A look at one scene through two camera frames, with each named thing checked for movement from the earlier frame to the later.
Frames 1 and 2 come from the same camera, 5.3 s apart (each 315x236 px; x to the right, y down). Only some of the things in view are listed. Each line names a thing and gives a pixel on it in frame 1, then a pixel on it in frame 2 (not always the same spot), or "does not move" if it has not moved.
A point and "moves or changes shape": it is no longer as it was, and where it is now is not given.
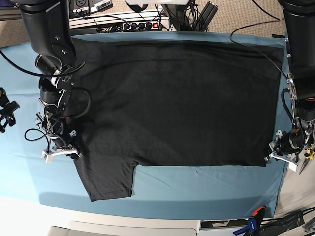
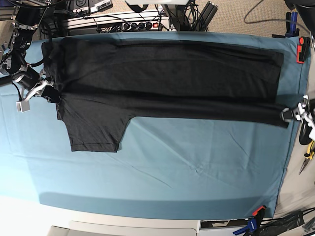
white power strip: [162, 24] does not move
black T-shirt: [201, 102] moves or changes shape
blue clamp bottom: [251, 226] does not move
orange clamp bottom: [259, 214] does not move
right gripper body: [282, 148] → [287, 115]
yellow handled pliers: [308, 156] does not move
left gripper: [66, 143] → [29, 79]
